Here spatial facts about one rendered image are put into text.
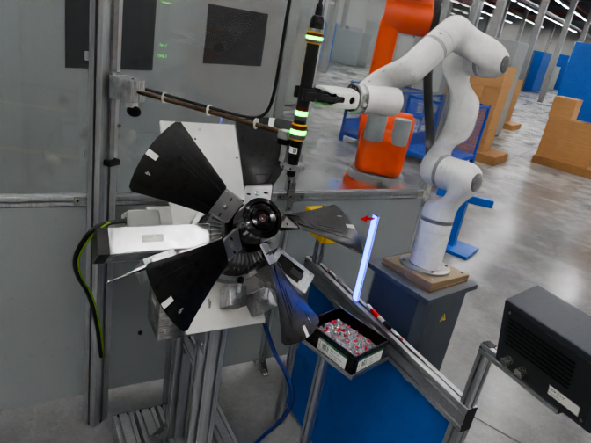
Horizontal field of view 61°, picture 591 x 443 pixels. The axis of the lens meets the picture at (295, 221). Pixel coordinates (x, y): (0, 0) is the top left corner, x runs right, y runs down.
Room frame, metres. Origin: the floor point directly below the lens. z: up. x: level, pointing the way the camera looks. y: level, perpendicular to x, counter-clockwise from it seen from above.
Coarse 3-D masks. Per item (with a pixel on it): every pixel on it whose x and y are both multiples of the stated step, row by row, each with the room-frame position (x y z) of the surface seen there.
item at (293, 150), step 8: (320, 8) 1.38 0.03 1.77; (312, 16) 1.38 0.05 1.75; (320, 16) 1.37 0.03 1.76; (312, 24) 1.37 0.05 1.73; (320, 24) 1.37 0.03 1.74; (296, 144) 1.37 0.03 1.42; (288, 152) 1.38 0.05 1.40; (296, 152) 1.37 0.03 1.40; (288, 160) 1.37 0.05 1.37; (296, 160) 1.37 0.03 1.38; (288, 176) 1.38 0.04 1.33
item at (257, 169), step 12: (252, 120) 1.56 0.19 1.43; (264, 120) 1.56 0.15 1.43; (276, 120) 1.56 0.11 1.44; (288, 120) 1.56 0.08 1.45; (240, 132) 1.54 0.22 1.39; (252, 132) 1.54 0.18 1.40; (264, 132) 1.53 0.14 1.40; (240, 144) 1.52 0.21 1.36; (252, 144) 1.51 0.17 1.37; (264, 144) 1.50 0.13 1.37; (276, 144) 1.50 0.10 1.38; (240, 156) 1.49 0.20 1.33; (252, 156) 1.48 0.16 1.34; (264, 156) 1.47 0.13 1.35; (276, 156) 1.47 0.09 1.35; (252, 168) 1.46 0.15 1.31; (264, 168) 1.44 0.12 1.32; (276, 168) 1.44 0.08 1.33; (252, 180) 1.43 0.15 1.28; (264, 180) 1.42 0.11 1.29; (276, 180) 1.41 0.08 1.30
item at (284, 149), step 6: (282, 132) 1.39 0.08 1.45; (288, 132) 1.39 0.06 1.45; (282, 138) 1.38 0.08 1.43; (288, 138) 1.39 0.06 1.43; (282, 144) 1.38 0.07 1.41; (288, 144) 1.39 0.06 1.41; (282, 150) 1.38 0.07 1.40; (282, 156) 1.38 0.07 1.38; (282, 162) 1.38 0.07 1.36; (282, 168) 1.36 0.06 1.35; (288, 168) 1.35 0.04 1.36; (294, 168) 1.35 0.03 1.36; (300, 168) 1.36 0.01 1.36
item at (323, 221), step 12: (288, 216) 1.42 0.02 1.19; (300, 216) 1.45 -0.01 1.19; (312, 216) 1.47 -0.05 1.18; (324, 216) 1.50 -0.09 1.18; (300, 228) 1.36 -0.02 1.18; (312, 228) 1.39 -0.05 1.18; (324, 228) 1.42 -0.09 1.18; (336, 228) 1.45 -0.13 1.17; (348, 228) 1.49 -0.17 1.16; (336, 240) 1.39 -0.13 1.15; (348, 240) 1.42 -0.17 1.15; (360, 240) 1.46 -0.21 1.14; (360, 252) 1.40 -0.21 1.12
